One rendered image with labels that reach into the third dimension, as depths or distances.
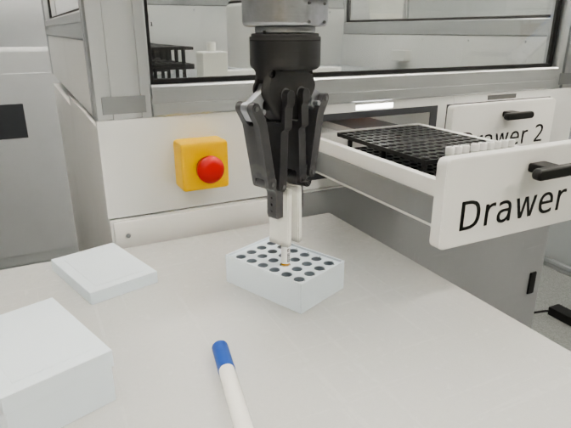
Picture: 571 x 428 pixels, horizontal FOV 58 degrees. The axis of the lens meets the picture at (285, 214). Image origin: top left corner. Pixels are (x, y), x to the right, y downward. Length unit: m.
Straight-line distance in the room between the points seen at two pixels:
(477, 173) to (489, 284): 0.70
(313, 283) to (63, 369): 0.28
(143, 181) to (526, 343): 0.55
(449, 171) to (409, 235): 0.48
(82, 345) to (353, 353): 0.25
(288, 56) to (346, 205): 0.47
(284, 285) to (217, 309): 0.08
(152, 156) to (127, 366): 0.36
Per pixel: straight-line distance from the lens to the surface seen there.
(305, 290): 0.59
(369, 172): 0.75
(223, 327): 0.57
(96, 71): 0.76
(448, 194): 0.61
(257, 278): 0.62
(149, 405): 0.49
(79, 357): 0.47
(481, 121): 1.10
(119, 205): 0.80
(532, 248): 1.38
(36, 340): 0.50
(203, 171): 0.74
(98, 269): 0.70
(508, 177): 0.68
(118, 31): 0.76
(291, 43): 0.53
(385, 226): 1.03
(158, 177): 0.80
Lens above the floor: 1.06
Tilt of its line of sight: 20 degrees down
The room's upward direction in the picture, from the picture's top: straight up
